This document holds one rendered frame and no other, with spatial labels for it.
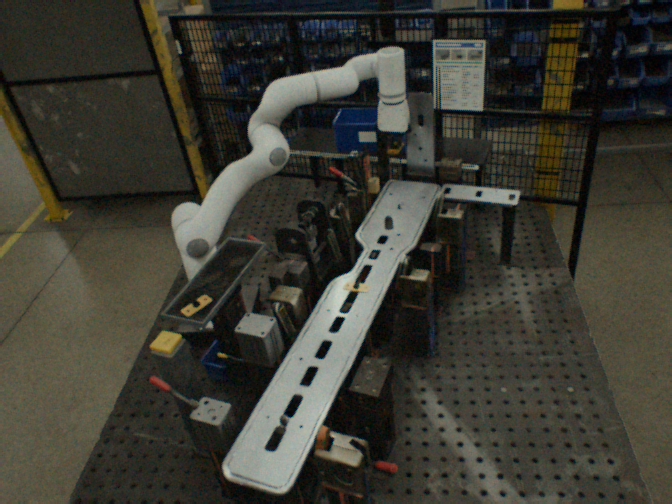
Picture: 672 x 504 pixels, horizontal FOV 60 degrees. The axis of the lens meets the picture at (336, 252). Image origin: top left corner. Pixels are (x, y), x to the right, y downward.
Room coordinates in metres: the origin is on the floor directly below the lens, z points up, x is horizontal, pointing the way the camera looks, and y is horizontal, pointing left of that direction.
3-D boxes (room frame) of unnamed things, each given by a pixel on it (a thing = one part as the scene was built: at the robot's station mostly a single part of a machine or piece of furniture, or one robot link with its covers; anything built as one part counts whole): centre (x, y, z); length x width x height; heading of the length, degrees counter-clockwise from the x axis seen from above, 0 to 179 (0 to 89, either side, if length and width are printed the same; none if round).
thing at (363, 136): (2.31, -0.23, 1.09); 0.30 x 0.17 x 0.13; 72
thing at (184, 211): (1.65, 0.47, 1.10); 0.19 x 0.12 x 0.24; 15
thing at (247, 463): (1.37, -0.05, 1.00); 1.38 x 0.22 x 0.02; 153
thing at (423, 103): (2.04, -0.39, 1.17); 0.12 x 0.01 x 0.34; 63
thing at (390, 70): (1.81, -0.26, 1.53); 0.09 x 0.08 x 0.13; 15
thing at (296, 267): (1.45, 0.14, 0.89); 0.13 x 0.11 x 0.38; 63
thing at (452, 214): (1.66, -0.42, 0.87); 0.12 x 0.09 x 0.35; 63
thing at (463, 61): (2.26, -0.60, 1.30); 0.23 x 0.02 x 0.31; 63
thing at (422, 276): (1.37, -0.23, 0.87); 0.12 x 0.09 x 0.35; 63
